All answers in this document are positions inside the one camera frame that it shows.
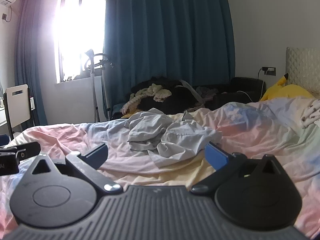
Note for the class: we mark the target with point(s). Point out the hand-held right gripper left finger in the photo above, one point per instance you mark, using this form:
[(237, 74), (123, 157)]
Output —
[(98, 153)]

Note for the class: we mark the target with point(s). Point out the pastel bed cover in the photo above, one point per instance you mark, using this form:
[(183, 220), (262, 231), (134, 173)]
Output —
[(250, 135)]

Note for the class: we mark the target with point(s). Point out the window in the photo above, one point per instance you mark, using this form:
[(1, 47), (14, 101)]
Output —
[(80, 25)]

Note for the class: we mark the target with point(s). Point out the yellow plush toy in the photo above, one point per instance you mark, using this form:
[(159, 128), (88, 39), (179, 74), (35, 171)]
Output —
[(287, 91)]

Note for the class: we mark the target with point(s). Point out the garment steamer stand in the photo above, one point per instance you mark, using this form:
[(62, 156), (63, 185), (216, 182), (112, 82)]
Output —
[(93, 80)]

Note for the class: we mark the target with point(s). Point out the grey mauve cloth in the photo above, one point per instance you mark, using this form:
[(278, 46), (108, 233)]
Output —
[(207, 92)]

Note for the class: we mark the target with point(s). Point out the wide teal curtain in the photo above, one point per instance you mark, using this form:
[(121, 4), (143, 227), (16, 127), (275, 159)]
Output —
[(170, 30)]

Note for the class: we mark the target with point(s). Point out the dark clothes pile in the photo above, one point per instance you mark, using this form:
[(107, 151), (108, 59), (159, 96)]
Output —
[(180, 97)]

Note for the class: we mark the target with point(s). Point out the white chair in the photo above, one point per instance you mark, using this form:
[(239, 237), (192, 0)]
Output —
[(18, 107)]

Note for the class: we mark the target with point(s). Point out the narrow teal curtain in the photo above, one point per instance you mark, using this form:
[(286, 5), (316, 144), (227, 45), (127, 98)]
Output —
[(32, 55)]

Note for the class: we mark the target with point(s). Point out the white spotted cloth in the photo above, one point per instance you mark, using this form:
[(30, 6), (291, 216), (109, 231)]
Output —
[(311, 115)]

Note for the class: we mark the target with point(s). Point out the small white red box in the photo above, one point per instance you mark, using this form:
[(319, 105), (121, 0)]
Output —
[(32, 103)]

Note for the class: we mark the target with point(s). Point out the cream knitted scarf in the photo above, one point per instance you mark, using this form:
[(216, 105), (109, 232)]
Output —
[(155, 92)]

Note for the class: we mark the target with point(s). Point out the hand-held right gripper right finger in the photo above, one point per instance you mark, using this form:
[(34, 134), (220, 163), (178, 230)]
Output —
[(216, 157)]

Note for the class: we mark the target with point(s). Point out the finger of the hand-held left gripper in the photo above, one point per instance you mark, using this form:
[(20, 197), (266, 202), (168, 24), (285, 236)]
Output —
[(28, 150)]

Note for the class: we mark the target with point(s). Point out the white shirt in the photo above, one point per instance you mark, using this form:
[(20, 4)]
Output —
[(185, 142)]

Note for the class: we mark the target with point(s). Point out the white desk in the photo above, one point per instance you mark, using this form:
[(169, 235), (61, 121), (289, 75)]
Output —
[(2, 117)]

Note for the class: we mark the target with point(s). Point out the wall socket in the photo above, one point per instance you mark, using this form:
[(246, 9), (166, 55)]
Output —
[(271, 71)]

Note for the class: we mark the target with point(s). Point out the white quilted headboard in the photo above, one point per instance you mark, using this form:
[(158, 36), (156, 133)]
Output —
[(303, 67)]

